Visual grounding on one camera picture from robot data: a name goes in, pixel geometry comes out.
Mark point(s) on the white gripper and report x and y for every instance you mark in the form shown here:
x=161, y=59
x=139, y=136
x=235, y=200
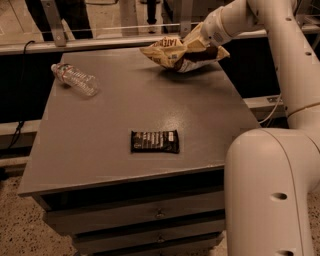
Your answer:
x=214, y=29

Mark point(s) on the brown chip bag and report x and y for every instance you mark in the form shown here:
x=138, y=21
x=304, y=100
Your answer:
x=170, y=53

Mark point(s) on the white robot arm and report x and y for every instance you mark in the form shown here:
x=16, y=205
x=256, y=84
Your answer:
x=269, y=172

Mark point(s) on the dark chocolate bar wrapper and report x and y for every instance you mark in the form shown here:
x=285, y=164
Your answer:
x=155, y=142

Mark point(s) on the clear plastic water bottle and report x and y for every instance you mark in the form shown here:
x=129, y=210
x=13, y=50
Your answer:
x=68, y=74

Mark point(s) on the grey drawer cabinet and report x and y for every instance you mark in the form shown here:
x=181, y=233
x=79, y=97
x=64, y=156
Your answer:
x=113, y=202

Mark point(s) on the metal railing bar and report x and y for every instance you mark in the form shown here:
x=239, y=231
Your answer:
x=80, y=45

